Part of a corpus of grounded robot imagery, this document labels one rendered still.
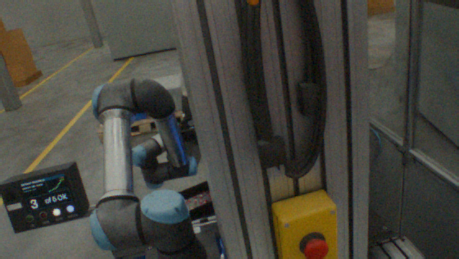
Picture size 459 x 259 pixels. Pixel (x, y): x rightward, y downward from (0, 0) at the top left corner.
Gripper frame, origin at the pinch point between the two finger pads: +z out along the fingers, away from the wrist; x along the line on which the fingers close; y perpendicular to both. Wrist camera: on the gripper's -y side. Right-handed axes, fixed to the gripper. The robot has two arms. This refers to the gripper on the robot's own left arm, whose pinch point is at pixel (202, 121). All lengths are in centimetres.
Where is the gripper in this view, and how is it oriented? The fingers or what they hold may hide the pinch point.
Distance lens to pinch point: 159.8
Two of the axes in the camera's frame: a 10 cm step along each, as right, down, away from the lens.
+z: 6.6, -4.3, 6.2
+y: -7.1, -0.9, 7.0
